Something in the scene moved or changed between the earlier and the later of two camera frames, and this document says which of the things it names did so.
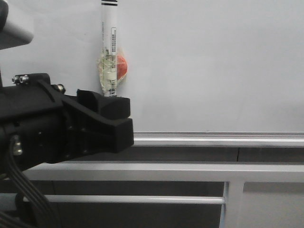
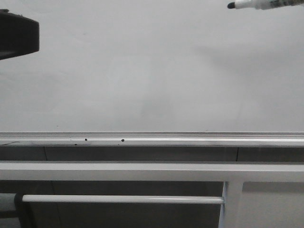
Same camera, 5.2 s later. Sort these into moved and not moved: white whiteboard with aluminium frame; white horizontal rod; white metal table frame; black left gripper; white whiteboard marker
Moved: white whiteboard marker; black left gripper
Not moved: white whiteboard with aluminium frame; white horizontal rod; white metal table frame
